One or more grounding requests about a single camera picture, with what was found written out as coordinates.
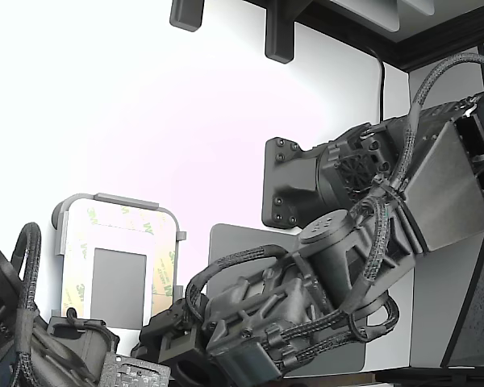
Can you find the grey textured plate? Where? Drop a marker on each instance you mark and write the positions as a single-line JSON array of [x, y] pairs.
[[137, 371]]

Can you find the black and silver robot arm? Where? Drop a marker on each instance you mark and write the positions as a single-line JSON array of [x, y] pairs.
[[447, 193]]

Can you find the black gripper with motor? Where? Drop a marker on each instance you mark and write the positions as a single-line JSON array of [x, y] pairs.
[[266, 310]]

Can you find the grey rounded flat plate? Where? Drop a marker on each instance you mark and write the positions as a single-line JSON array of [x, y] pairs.
[[226, 242]]

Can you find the tan 3M liner film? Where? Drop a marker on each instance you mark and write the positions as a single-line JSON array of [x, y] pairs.
[[74, 258]]

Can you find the black frame beam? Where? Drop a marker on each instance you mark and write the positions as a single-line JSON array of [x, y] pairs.
[[407, 44]]

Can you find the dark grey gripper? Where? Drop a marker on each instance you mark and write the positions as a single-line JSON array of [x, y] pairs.
[[64, 354]]

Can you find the dark speckled panel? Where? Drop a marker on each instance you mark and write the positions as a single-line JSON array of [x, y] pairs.
[[480, 314]]

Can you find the dark grey bracket block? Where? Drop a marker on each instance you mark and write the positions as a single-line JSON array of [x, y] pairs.
[[279, 32], [186, 14]]

